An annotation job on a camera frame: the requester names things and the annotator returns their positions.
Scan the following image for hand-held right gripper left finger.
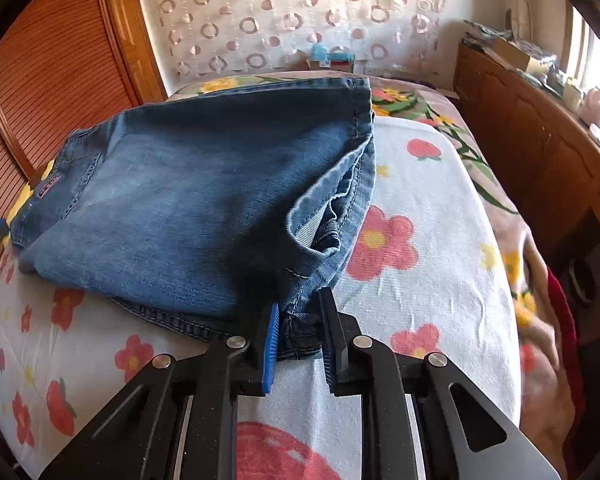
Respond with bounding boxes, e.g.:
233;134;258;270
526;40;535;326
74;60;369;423
37;302;281;480

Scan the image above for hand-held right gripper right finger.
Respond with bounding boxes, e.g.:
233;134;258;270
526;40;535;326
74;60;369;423
317;290;563;480

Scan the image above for blue denim pants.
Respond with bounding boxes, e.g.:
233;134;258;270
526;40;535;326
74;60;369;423
10;76;378;361

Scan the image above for white floral bed sheet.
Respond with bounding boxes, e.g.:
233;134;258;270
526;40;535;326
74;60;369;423
0;120;523;480

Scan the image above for wooden slatted headboard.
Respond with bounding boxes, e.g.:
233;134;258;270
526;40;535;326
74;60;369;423
0;0;171;306

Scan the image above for pink floral blanket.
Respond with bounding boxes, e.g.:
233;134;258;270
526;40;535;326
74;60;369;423
172;72;581;461

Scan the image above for red cloth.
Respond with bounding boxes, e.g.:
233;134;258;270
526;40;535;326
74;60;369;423
545;265;586;411

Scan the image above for small colourful box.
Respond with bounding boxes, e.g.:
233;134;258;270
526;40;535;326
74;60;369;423
327;52;356;72

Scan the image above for wooden dresser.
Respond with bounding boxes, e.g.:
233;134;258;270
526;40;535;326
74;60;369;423
452;42;600;271

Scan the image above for pile of assorted small items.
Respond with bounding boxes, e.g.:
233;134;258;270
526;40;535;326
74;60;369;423
462;20;600;156

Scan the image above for pink figurine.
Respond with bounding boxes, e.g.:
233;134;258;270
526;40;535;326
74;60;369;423
582;87;600;126

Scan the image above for window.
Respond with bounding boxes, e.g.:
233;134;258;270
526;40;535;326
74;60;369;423
562;5;600;126

